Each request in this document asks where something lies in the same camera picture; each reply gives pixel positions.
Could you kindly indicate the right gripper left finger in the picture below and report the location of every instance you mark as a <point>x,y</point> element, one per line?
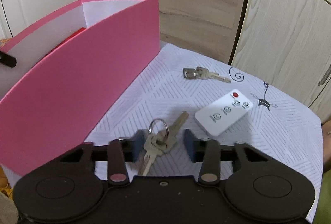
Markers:
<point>119,152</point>

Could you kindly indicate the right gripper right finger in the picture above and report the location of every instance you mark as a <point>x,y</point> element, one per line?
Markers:
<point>206,151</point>

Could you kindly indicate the blue finger of the seen left gripper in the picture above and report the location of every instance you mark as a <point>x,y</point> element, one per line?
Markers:
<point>7,60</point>

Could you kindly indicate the silver key bunch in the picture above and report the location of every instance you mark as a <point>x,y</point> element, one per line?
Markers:
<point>161,143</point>

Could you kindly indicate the small white fan remote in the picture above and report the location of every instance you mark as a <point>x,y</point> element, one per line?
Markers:
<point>218,116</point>

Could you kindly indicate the pink cardboard box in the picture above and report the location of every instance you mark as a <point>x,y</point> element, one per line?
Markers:
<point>53,98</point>

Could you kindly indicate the white patterned table cloth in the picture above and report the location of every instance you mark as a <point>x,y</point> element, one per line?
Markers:
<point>179,80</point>

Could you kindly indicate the red patterned box liner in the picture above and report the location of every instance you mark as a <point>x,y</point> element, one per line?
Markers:
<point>71,36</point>

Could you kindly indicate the light wood wardrobe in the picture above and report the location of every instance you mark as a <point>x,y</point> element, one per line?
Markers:
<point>287,43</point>

